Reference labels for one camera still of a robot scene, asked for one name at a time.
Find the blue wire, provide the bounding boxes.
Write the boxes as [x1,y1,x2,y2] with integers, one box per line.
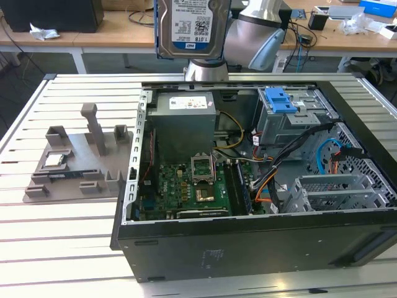
[315,137,350,177]

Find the hard disk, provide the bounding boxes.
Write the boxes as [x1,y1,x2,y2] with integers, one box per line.
[153,0,233,60]

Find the grey metal disk bay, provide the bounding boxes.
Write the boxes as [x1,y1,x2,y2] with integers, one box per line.
[282,173,390,214]

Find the grey power supply unit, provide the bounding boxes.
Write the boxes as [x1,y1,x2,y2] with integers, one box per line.
[146,91,218,162]

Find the CPU socket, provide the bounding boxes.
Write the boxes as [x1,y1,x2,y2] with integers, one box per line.
[194,184,216,203]

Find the green motherboard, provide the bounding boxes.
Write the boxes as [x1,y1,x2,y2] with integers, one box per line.
[136,160,267,220]

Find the black RAM slot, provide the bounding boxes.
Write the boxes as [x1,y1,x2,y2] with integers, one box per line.
[223,160,240,217]

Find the black case fan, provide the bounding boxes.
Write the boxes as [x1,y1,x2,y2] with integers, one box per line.
[138,125,159,202]

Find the installed RAM stick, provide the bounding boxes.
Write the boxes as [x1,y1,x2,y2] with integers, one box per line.
[236,160,252,215]

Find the black expansion slot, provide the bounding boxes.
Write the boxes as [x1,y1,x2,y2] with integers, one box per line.
[175,207,232,220]

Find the grey metal drive cage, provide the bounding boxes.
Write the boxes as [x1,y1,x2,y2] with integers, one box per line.
[256,88,341,147]

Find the blue plastic drive latch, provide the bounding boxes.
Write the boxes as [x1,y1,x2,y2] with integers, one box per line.
[265,88,298,115]

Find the black open PC case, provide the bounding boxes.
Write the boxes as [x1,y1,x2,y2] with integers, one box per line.
[110,79,397,284]

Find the white power strip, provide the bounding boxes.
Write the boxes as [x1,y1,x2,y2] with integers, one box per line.
[274,57,288,74]

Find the grey plastic parts rack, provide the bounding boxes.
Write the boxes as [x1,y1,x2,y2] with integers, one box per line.
[23,103,135,204]

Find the long wooden desk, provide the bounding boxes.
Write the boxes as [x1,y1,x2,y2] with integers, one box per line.
[0,8,397,75]

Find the silver CPU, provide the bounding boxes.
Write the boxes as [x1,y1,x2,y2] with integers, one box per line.
[43,153,66,168]

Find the small black computer box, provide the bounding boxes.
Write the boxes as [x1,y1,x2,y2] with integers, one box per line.
[278,7,293,34]

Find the black open container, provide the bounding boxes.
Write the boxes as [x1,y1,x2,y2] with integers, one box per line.
[308,12,329,31]

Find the large black computer box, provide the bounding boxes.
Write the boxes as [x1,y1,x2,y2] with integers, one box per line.
[1,0,105,34]

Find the crumpled white paper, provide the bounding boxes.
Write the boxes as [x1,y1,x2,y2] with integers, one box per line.
[29,22,61,41]

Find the clear plastic bags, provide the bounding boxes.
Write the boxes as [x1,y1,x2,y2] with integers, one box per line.
[337,12,377,37]

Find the flat silver box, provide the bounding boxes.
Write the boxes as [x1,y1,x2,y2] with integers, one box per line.
[328,5,365,20]

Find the blue cardboard box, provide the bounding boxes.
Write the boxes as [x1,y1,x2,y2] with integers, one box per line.
[359,0,397,16]

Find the metal socket cover frame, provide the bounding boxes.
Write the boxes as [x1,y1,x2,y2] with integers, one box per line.
[190,154,215,184]

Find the yellow wire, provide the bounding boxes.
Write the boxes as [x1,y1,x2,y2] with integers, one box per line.
[215,110,246,151]

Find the red black twisted wire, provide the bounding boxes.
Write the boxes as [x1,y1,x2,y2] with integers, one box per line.
[141,129,157,187]

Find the black cable bundle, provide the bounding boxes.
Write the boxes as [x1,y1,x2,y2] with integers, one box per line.
[249,122,337,190]

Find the orange red power wire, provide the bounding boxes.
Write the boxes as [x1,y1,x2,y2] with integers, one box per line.
[329,151,346,175]

